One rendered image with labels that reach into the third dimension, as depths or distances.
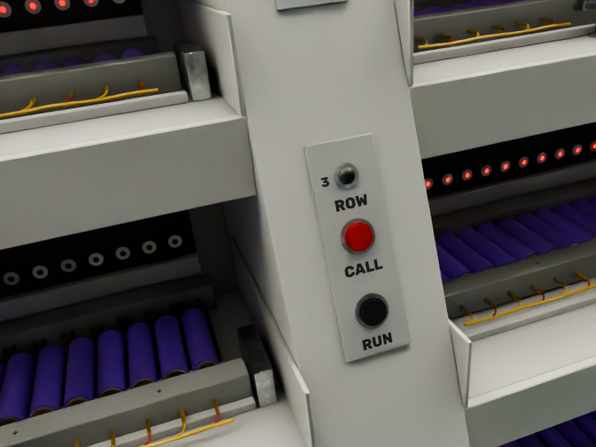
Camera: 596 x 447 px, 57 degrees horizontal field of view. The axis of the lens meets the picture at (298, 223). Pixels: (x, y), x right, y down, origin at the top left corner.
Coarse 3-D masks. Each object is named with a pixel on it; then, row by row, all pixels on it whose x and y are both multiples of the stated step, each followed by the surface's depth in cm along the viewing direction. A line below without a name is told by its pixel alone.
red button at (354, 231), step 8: (352, 224) 30; (360, 224) 30; (352, 232) 30; (360, 232) 30; (368, 232) 30; (352, 240) 30; (360, 240) 30; (368, 240) 30; (352, 248) 30; (360, 248) 30
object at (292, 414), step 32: (192, 256) 44; (64, 288) 42; (96, 288) 43; (128, 288) 44; (256, 288) 38; (0, 320) 41; (224, 320) 43; (256, 320) 40; (224, 352) 40; (256, 352) 35; (288, 352) 31; (256, 384) 34; (288, 384) 33; (256, 416) 34; (288, 416) 34
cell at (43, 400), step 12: (48, 348) 39; (60, 348) 39; (48, 360) 37; (60, 360) 38; (36, 372) 37; (48, 372) 36; (60, 372) 37; (36, 384) 36; (48, 384) 35; (60, 384) 36; (36, 396) 34; (48, 396) 34; (60, 396) 35; (36, 408) 34; (48, 408) 34; (60, 408) 35
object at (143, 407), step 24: (240, 360) 35; (168, 384) 34; (192, 384) 33; (216, 384) 33; (240, 384) 34; (72, 408) 33; (96, 408) 32; (120, 408) 32; (144, 408) 32; (168, 408) 33; (192, 408) 33; (216, 408) 33; (0, 432) 31; (24, 432) 31; (48, 432) 31; (72, 432) 31; (96, 432) 32; (120, 432) 32; (192, 432) 32
